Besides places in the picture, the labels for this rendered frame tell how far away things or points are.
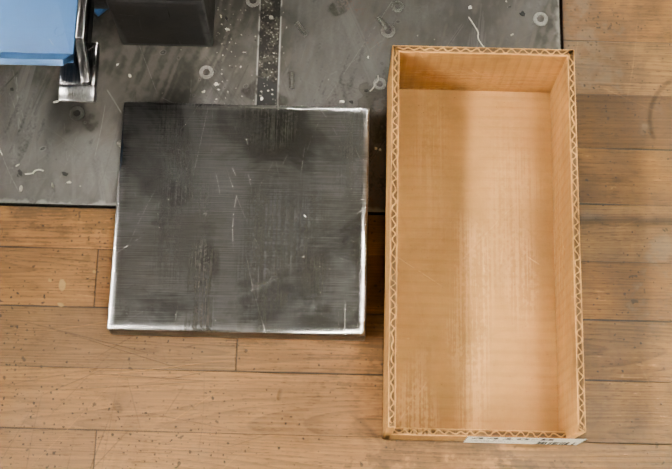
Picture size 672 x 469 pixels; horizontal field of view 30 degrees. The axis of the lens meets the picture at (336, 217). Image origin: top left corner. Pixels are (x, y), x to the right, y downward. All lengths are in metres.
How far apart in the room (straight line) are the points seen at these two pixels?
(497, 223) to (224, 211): 0.19
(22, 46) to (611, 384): 0.44
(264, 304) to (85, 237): 0.14
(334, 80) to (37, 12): 0.21
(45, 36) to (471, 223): 0.31
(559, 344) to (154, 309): 0.27
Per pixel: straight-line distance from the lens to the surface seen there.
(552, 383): 0.85
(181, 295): 0.84
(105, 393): 0.85
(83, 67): 0.82
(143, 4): 0.85
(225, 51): 0.91
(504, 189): 0.87
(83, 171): 0.89
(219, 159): 0.86
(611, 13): 0.94
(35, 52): 0.83
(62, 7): 0.84
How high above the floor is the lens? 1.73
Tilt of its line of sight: 74 degrees down
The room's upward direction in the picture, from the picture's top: 2 degrees clockwise
